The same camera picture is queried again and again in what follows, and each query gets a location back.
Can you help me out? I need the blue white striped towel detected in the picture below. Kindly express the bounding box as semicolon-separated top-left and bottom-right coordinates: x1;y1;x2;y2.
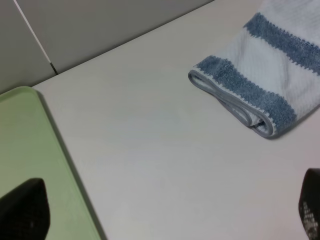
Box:
188;0;320;138

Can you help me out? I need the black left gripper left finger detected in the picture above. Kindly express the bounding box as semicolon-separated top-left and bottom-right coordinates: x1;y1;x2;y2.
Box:
0;178;51;240

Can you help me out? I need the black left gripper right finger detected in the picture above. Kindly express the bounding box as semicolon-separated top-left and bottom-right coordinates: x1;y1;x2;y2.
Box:
298;168;320;240

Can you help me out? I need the green plastic tray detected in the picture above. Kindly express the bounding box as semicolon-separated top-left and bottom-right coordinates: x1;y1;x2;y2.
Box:
0;86;103;240

